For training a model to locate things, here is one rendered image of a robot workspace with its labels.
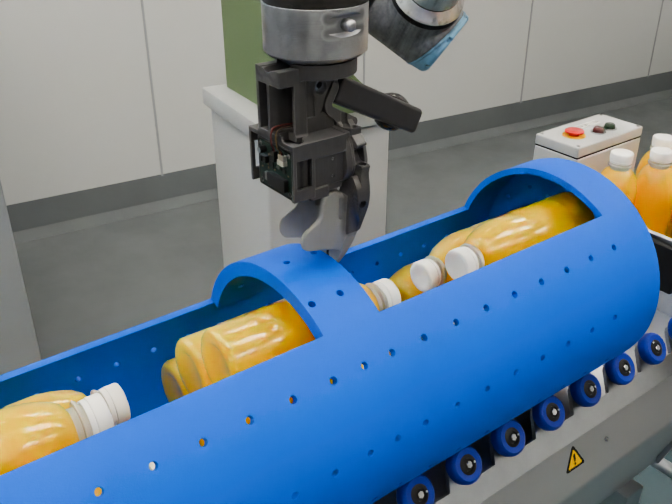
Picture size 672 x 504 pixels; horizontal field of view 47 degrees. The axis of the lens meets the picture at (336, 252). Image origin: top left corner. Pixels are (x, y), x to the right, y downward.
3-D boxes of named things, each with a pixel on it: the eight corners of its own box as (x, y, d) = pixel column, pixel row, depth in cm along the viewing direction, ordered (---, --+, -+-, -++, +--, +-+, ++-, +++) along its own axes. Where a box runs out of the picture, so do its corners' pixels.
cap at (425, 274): (449, 282, 94) (438, 287, 93) (431, 289, 97) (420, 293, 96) (437, 253, 94) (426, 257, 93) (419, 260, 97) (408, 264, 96)
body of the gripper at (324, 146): (250, 184, 72) (242, 55, 66) (324, 163, 76) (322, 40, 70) (296, 212, 66) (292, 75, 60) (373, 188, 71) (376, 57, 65)
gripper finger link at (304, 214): (273, 267, 76) (269, 181, 72) (321, 249, 79) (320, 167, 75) (291, 279, 74) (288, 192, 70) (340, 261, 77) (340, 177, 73)
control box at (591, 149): (529, 181, 150) (535, 132, 146) (592, 159, 161) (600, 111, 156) (570, 198, 143) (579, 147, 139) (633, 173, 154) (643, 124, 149)
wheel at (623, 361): (598, 371, 103) (610, 369, 102) (610, 345, 105) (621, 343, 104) (619, 392, 104) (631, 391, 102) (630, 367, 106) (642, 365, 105)
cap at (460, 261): (455, 265, 92) (445, 270, 91) (461, 238, 89) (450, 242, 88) (479, 282, 89) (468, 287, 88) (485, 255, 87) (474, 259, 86)
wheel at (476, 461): (451, 491, 87) (462, 491, 86) (438, 453, 88) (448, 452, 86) (479, 475, 90) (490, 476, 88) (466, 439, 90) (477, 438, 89)
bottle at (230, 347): (240, 414, 71) (391, 344, 81) (242, 359, 67) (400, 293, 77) (203, 368, 76) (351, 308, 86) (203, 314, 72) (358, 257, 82)
